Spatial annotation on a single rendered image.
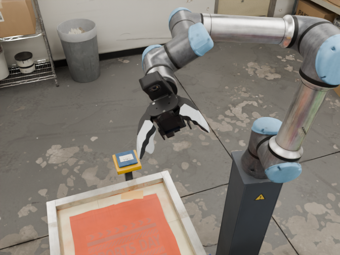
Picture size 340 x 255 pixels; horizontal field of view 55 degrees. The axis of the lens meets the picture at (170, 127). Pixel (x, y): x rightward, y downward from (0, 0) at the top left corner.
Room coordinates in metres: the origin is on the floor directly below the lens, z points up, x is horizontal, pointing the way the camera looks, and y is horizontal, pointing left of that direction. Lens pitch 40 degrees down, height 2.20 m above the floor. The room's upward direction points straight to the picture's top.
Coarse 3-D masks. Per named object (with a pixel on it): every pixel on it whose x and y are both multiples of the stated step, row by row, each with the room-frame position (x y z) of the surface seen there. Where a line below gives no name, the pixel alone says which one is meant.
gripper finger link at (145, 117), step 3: (147, 111) 0.57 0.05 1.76; (144, 114) 0.56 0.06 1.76; (147, 114) 0.56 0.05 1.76; (141, 117) 0.56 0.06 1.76; (144, 117) 0.56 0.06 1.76; (147, 117) 0.55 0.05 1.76; (150, 117) 0.55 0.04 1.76; (153, 117) 0.55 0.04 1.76; (141, 120) 0.55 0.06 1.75; (144, 120) 0.55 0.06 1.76; (150, 120) 0.54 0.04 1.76; (141, 123) 0.54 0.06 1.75; (138, 126) 0.53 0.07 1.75; (141, 126) 0.53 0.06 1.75; (138, 129) 0.53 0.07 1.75; (138, 132) 0.52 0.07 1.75
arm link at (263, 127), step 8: (256, 120) 0.96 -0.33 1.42; (264, 120) 0.95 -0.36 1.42; (272, 120) 0.95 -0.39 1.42; (256, 128) 0.91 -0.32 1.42; (264, 128) 0.90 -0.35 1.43; (272, 128) 0.90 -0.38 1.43; (256, 136) 0.90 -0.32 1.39; (264, 136) 0.88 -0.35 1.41; (272, 136) 0.87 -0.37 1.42; (248, 144) 0.95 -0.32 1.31; (256, 144) 0.88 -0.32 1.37; (256, 152) 0.89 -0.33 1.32
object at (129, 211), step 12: (120, 204) 0.91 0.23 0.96; (132, 204) 0.91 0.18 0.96; (144, 204) 0.91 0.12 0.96; (156, 204) 0.91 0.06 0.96; (120, 216) 0.85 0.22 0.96; (132, 216) 0.85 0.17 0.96; (144, 216) 0.85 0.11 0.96; (156, 216) 0.85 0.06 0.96; (168, 228) 0.79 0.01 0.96; (168, 240) 0.73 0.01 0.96; (168, 252) 0.68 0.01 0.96; (180, 252) 0.68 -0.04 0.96
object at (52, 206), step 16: (160, 176) 1.05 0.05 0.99; (96, 192) 0.96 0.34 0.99; (112, 192) 0.96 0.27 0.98; (176, 192) 0.96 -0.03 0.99; (48, 208) 0.87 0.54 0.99; (64, 208) 0.89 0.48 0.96; (176, 208) 0.87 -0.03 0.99; (48, 224) 0.79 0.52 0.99; (192, 224) 0.79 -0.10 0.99; (192, 240) 0.71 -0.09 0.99
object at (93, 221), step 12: (72, 216) 0.85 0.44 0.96; (84, 216) 0.85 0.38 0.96; (96, 216) 0.85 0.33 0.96; (108, 216) 0.85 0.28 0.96; (72, 228) 0.79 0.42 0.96; (84, 228) 0.79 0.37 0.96; (96, 228) 0.79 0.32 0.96; (108, 228) 0.79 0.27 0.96; (84, 240) 0.73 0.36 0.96; (84, 252) 0.68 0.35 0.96
